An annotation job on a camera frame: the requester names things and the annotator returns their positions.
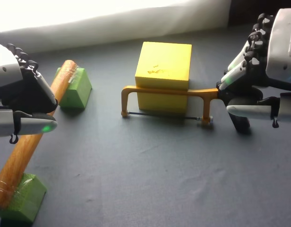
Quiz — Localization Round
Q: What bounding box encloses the round wooden rod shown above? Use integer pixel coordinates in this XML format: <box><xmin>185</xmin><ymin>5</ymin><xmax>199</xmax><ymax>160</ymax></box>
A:
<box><xmin>0</xmin><ymin>60</ymin><xmax>79</xmax><ymax>210</ymax></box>

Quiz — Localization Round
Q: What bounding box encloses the white backdrop cloth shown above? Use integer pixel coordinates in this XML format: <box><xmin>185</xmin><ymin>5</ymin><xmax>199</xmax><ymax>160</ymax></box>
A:
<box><xmin>0</xmin><ymin>0</ymin><xmax>231</xmax><ymax>54</ymax></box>

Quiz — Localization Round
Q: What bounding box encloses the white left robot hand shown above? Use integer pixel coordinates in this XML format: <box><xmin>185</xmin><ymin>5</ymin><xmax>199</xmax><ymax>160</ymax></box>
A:
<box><xmin>0</xmin><ymin>43</ymin><xmax>59</xmax><ymax>145</ymax></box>

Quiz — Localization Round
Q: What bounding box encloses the green support block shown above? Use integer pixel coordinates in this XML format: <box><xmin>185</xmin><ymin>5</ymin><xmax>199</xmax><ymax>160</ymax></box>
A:
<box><xmin>54</xmin><ymin>67</ymin><xmax>93</xmax><ymax>109</ymax></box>
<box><xmin>0</xmin><ymin>173</ymin><xmax>48</xmax><ymax>225</ymax></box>

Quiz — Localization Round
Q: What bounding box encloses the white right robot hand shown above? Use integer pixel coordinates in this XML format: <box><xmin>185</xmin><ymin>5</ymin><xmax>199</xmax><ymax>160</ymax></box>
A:
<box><xmin>215</xmin><ymin>7</ymin><xmax>291</xmax><ymax>136</ymax></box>

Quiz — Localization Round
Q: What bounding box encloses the orange hacksaw with black handle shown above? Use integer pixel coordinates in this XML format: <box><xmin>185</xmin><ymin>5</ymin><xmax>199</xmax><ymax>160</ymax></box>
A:
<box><xmin>120</xmin><ymin>85</ymin><xmax>252</xmax><ymax>135</ymax></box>

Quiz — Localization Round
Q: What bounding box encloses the yellow wooden block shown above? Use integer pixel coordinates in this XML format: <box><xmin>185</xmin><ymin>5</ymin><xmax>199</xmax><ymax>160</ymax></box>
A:
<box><xmin>135</xmin><ymin>41</ymin><xmax>193</xmax><ymax>115</ymax></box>

